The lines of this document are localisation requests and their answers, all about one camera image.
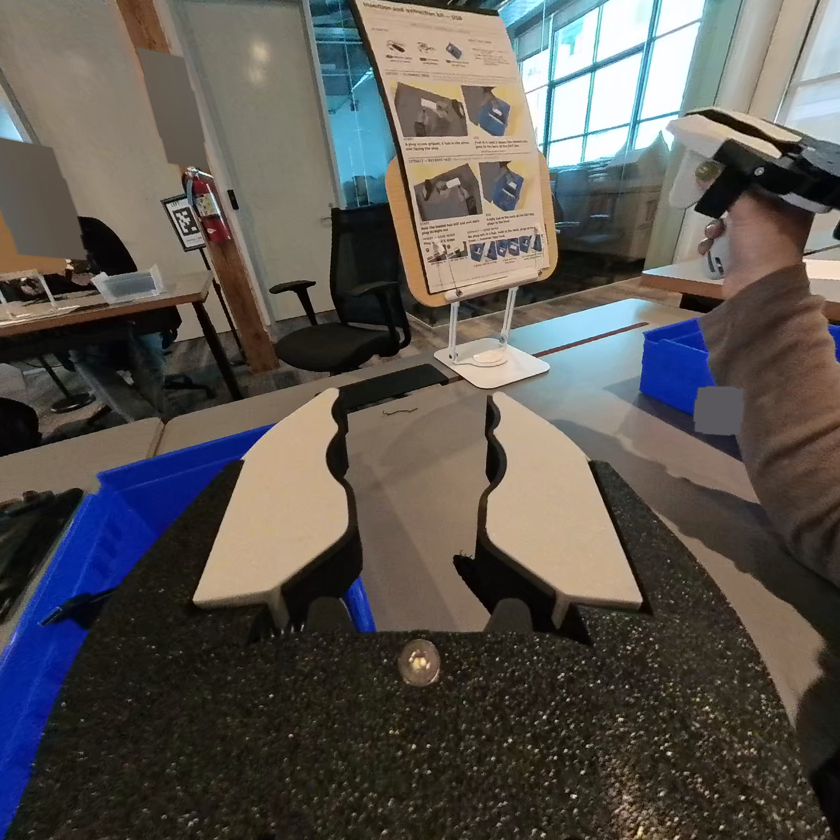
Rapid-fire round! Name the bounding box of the printed instruction board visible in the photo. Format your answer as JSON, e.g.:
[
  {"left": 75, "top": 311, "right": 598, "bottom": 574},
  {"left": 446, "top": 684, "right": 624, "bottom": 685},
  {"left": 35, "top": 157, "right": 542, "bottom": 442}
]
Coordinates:
[{"left": 348, "top": 0, "right": 559, "bottom": 308}]

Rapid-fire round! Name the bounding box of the white board stand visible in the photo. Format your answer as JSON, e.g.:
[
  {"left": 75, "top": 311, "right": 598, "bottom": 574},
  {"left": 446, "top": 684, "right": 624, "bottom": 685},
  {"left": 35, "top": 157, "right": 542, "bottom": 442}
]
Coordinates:
[{"left": 433, "top": 285, "right": 551, "bottom": 388}]

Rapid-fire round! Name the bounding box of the black backpack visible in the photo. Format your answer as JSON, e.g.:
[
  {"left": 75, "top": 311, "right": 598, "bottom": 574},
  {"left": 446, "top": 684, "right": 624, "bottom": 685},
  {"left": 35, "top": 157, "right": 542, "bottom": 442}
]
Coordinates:
[{"left": 0, "top": 397, "right": 42, "bottom": 457}]

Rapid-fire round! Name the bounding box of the wooden office desk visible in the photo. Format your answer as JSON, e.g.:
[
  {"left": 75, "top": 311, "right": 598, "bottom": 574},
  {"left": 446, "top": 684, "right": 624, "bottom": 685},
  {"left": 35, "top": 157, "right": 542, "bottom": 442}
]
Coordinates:
[{"left": 0, "top": 271, "right": 245, "bottom": 421}]

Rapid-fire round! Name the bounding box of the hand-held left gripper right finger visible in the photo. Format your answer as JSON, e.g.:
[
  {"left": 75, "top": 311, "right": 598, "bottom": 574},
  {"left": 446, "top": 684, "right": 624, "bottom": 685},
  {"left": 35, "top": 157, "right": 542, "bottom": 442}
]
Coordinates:
[{"left": 453, "top": 390, "right": 644, "bottom": 631}]

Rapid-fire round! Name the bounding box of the clear plastic container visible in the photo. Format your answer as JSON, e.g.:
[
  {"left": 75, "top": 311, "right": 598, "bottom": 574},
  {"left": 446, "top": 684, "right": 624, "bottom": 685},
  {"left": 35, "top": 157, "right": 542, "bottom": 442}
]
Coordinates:
[{"left": 91, "top": 264, "right": 165, "bottom": 305}]

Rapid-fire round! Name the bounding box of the person's right forearm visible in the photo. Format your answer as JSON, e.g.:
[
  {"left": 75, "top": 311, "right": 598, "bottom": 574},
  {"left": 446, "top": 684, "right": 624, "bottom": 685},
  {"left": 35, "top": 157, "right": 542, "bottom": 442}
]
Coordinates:
[{"left": 697, "top": 262, "right": 840, "bottom": 592}]

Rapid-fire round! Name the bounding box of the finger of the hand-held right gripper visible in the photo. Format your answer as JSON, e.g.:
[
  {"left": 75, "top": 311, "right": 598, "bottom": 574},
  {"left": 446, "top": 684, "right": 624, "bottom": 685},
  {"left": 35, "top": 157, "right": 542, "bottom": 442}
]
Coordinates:
[
  {"left": 665, "top": 120, "right": 731, "bottom": 160},
  {"left": 682, "top": 107, "right": 805, "bottom": 145}
]

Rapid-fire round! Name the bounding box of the red fire extinguisher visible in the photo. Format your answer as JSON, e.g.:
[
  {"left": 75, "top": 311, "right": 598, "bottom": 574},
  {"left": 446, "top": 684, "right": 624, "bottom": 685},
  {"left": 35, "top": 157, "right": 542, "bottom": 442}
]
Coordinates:
[{"left": 182, "top": 166, "right": 232, "bottom": 245}]

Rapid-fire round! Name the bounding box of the blue plastic bin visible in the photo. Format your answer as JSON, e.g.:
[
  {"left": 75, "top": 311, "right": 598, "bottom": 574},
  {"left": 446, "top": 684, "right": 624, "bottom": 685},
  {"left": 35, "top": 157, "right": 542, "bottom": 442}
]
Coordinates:
[
  {"left": 640, "top": 318, "right": 840, "bottom": 421},
  {"left": 0, "top": 423, "right": 376, "bottom": 818}
]

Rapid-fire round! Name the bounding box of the white office desk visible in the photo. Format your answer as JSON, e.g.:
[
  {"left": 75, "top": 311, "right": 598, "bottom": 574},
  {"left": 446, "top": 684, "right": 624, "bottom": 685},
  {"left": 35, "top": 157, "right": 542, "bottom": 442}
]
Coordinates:
[{"left": 640, "top": 258, "right": 840, "bottom": 322}]

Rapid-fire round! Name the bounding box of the person's right hand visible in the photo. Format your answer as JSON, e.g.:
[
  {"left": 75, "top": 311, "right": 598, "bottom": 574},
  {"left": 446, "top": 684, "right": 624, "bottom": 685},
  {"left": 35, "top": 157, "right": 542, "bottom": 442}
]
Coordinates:
[{"left": 697, "top": 187, "right": 820, "bottom": 301}]

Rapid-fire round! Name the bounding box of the black office chair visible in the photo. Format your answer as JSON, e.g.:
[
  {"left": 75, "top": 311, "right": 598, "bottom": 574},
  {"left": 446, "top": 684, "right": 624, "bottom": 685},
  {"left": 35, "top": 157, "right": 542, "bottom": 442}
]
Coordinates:
[{"left": 269, "top": 206, "right": 413, "bottom": 376}]

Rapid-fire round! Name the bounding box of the black usb cable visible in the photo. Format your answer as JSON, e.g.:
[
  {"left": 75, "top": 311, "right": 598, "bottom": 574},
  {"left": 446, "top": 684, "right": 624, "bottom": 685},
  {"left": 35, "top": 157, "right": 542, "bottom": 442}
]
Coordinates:
[{"left": 38, "top": 586, "right": 122, "bottom": 627}]

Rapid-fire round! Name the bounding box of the black white marker sign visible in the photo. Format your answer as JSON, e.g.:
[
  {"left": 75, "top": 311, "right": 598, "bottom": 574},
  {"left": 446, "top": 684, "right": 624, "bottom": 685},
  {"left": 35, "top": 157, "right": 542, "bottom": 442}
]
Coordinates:
[{"left": 161, "top": 195, "right": 207, "bottom": 252}]

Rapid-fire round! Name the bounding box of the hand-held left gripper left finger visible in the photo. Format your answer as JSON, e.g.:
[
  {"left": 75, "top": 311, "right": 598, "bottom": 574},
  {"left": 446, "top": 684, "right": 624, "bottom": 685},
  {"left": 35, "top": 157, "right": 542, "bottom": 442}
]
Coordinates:
[{"left": 192, "top": 387, "right": 364, "bottom": 631}]

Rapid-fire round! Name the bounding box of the clear acrylic stand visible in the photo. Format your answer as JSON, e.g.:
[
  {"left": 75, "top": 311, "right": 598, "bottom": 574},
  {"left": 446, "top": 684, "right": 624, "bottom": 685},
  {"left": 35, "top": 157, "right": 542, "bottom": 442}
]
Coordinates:
[{"left": 0, "top": 268, "right": 63, "bottom": 322}]

